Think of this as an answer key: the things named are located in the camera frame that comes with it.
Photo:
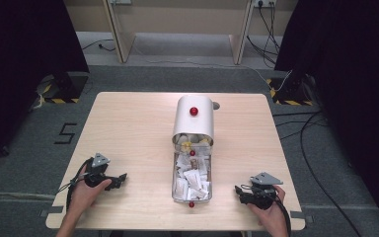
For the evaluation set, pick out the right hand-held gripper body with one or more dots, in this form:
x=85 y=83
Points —
x=265 y=191

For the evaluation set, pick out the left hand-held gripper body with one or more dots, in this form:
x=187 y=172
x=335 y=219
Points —
x=96 y=174

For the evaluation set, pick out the clear tray of paper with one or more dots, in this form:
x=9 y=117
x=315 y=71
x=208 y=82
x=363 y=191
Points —
x=175 y=184

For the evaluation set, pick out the person's left hand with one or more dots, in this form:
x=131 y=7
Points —
x=85 y=195

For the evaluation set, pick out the person's right hand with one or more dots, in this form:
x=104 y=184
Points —
x=273 y=214

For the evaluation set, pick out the light wooden table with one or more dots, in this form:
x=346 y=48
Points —
x=135 y=131

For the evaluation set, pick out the pile of white sachets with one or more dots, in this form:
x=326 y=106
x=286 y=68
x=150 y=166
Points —
x=192 y=179

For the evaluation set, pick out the small red drawer knob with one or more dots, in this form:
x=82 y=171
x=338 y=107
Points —
x=192 y=153

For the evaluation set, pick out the yellow and white packets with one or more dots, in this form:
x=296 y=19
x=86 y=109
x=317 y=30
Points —
x=187 y=143

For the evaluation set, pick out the red cabinet knob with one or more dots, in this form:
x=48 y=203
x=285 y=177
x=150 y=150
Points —
x=193 y=111

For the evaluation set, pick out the black stand base striped tape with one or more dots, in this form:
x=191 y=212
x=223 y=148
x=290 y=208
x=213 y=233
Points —
x=292 y=92
x=66 y=86

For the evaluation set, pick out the black curtain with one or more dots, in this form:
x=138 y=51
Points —
x=26 y=49
x=348 y=65

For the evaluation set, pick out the beige wooden desk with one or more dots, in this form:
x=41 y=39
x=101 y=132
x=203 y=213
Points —
x=184 y=19

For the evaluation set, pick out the white wall socket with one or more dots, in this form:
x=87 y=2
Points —
x=265 y=3

